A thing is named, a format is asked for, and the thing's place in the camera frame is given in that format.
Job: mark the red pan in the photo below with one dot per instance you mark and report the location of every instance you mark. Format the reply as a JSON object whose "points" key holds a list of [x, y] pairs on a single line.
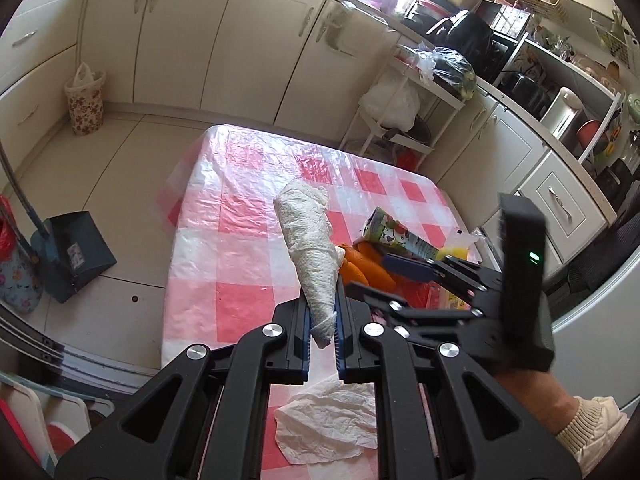
{"points": [[587, 132]]}

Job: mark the white base kitchen cabinets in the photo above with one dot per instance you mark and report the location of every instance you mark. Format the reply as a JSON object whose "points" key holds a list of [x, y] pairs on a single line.
{"points": [[175, 40]]}

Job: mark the black blender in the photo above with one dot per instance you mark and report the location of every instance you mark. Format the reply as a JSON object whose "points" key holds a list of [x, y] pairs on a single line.
{"points": [[620, 175]]}

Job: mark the large white tissue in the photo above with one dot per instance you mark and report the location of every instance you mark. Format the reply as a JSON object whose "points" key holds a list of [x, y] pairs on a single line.
{"points": [[325, 420]]}

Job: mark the green plate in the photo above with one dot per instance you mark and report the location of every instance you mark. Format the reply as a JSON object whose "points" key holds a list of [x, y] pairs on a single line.
{"points": [[632, 110]]}

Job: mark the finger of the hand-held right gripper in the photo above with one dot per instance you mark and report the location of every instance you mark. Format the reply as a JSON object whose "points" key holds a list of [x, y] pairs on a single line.
{"points": [[407, 266], [380, 302]]}

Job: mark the black rice cooker pot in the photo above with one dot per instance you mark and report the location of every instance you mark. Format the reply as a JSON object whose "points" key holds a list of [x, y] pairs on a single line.
{"points": [[522, 90]]}

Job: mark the large white plastic bag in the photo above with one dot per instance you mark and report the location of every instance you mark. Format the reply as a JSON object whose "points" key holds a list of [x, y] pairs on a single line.
{"points": [[392, 105]]}

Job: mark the dark bag of vegetables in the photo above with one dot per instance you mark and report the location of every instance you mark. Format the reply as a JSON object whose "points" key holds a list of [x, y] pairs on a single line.
{"points": [[452, 72]]}

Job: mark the small white plastic bag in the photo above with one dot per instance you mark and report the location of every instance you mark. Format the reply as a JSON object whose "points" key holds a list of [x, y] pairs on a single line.
{"points": [[422, 62]]}

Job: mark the red plastic bag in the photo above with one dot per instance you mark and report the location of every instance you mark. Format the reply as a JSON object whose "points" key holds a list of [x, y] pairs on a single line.
{"points": [[410, 160]]}

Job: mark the pink checkered plastic tablecloth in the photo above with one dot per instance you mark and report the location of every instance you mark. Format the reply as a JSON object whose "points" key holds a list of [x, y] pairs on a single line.
{"points": [[240, 270]]}

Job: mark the white paper towel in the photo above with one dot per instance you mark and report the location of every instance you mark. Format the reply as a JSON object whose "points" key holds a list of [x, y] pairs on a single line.
{"points": [[310, 250]]}

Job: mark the flowered blue bag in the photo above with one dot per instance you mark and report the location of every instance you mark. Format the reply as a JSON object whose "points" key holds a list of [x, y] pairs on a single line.
{"points": [[20, 280]]}

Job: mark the yellow snack packet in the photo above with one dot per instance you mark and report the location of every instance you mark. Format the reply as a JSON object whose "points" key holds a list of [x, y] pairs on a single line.
{"points": [[457, 251]]}

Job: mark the flowered wastebasket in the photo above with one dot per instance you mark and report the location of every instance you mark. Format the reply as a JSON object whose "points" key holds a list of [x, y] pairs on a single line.
{"points": [[85, 107]]}

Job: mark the white shelf rack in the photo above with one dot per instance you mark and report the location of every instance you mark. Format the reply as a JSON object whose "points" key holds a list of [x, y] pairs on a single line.
{"points": [[602, 127]]}

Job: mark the clear plastic bag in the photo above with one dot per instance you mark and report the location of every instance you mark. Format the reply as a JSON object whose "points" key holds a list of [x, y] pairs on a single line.
{"points": [[482, 245]]}

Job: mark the white electric kettle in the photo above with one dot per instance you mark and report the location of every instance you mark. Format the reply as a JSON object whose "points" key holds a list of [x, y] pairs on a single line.
{"points": [[562, 110]]}

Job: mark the red foil wrapper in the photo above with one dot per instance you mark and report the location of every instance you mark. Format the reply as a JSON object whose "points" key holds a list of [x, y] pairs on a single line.
{"points": [[420, 295]]}

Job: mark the white hanging cabinet bin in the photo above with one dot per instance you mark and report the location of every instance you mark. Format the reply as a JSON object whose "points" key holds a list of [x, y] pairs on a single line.
{"points": [[345, 30]]}

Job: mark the black frying pan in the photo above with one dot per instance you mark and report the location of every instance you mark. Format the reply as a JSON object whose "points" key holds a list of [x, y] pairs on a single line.
{"points": [[417, 132]]}

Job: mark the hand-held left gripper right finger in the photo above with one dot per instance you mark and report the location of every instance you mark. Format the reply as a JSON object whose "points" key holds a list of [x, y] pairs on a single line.
{"points": [[341, 335]]}

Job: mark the dark blue dustpan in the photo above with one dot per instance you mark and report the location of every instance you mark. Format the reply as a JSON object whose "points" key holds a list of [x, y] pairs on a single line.
{"points": [[65, 240]]}

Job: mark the dark cloth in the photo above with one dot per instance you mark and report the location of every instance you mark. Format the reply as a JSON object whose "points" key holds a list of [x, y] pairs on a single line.
{"points": [[600, 255]]}

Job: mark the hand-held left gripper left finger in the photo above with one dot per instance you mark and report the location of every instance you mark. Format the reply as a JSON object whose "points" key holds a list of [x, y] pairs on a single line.
{"points": [[305, 335]]}

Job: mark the stack of cooking pots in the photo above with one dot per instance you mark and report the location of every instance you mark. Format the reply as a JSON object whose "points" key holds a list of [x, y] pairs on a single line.
{"points": [[425, 7]]}

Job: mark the microwave oven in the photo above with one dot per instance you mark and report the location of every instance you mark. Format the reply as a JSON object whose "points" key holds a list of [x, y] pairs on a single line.
{"points": [[505, 17]]}

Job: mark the white utility cart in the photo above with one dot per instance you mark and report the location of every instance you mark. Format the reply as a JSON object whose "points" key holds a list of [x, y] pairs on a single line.
{"points": [[442, 91]]}

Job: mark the person's right forearm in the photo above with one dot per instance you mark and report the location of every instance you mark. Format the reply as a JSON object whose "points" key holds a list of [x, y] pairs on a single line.
{"points": [[540, 400]]}

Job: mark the black air fryer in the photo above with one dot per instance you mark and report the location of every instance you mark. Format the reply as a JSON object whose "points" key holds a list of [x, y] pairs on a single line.
{"points": [[465, 35]]}

